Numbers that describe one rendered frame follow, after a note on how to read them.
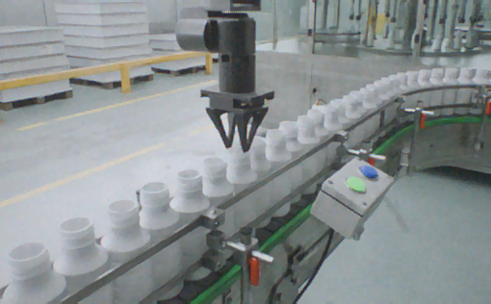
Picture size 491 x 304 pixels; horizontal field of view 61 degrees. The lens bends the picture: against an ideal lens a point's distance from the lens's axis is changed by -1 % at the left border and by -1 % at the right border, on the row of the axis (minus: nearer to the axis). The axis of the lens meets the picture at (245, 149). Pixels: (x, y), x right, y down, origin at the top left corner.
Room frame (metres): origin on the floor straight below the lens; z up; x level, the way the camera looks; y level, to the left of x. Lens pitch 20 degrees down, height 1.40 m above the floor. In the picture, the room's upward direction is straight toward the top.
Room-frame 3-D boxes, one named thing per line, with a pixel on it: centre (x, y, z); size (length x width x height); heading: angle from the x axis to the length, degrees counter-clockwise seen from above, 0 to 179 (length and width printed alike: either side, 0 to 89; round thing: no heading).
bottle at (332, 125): (0.94, -0.19, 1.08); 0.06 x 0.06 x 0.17
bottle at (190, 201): (0.55, 0.08, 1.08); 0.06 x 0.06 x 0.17
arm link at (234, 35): (0.65, 0.02, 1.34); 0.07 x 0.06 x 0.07; 55
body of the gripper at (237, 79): (0.65, 0.01, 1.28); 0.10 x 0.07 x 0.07; 55
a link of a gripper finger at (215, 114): (0.65, 0.02, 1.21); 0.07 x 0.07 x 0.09; 55
